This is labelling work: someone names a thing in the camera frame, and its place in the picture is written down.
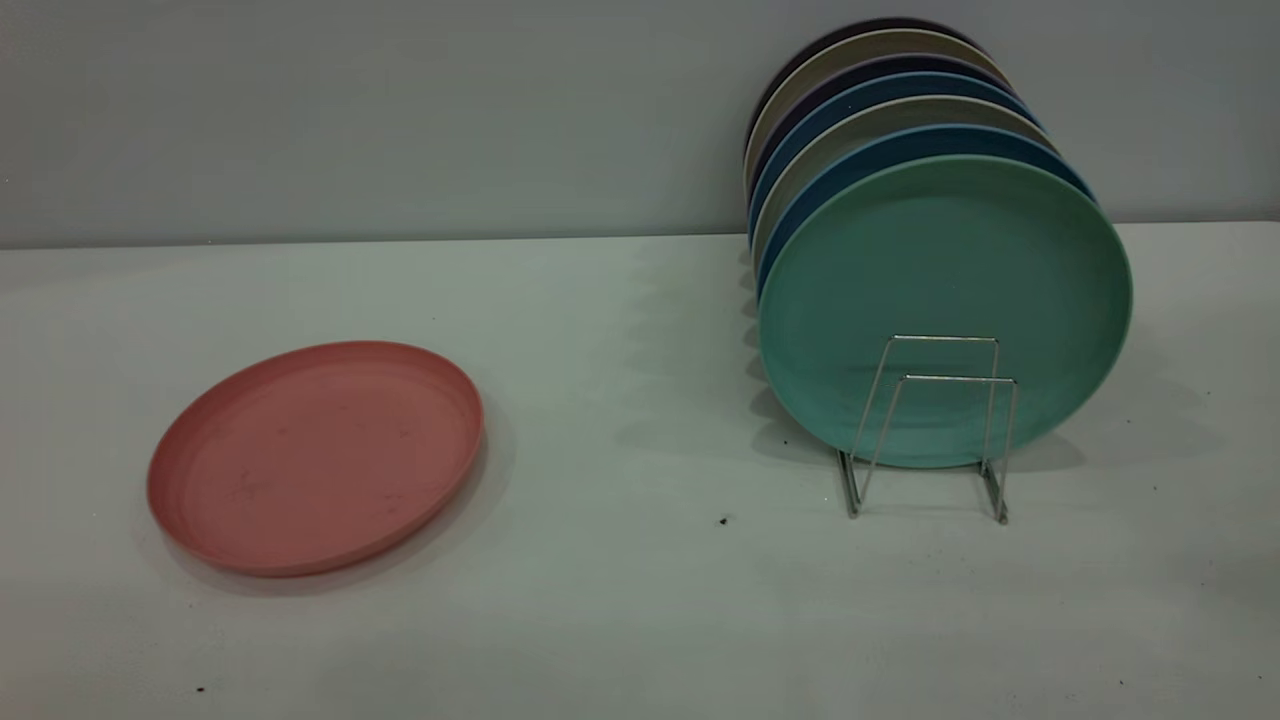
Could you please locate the pink round plate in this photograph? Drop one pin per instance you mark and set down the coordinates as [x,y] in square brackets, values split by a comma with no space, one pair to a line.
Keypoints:
[320,460]

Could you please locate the green round plate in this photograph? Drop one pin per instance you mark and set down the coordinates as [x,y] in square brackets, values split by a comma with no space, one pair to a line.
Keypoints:
[940,260]

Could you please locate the blue round plate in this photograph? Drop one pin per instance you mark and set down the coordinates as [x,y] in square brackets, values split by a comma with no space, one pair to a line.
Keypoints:
[920,140]
[900,84]

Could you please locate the beige round plate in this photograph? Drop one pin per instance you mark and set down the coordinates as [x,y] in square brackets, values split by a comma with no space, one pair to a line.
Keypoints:
[900,42]
[900,110]

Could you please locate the dark purple round plate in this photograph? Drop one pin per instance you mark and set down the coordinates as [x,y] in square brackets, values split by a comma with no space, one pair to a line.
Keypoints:
[890,22]
[900,62]

